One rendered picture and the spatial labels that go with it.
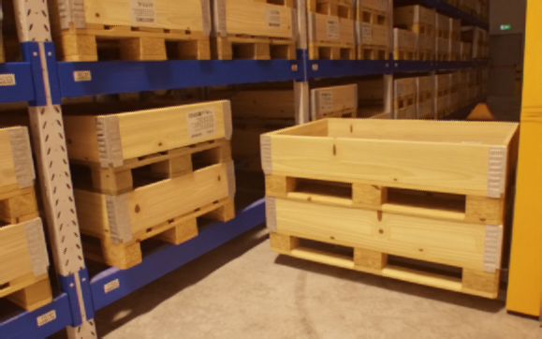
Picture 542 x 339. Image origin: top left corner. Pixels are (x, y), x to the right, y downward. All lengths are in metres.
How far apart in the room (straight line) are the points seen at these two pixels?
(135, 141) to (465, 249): 1.53
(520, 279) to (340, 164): 0.94
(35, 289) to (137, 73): 0.97
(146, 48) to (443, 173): 1.42
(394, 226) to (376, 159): 0.33
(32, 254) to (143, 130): 0.67
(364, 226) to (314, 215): 0.28
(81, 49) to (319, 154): 1.17
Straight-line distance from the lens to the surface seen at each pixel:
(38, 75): 1.78
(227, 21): 2.50
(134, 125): 1.97
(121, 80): 1.97
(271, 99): 3.50
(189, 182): 2.23
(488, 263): 2.08
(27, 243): 1.80
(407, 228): 2.10
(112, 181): 1.93
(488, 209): 1.99
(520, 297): 2.18
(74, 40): 1.85
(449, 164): 1.97
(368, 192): 2.11
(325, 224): 2.27
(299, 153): 2.23
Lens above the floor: 1.10
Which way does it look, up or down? 12 degrees down
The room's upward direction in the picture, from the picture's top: 3 degrees counter-clockwise
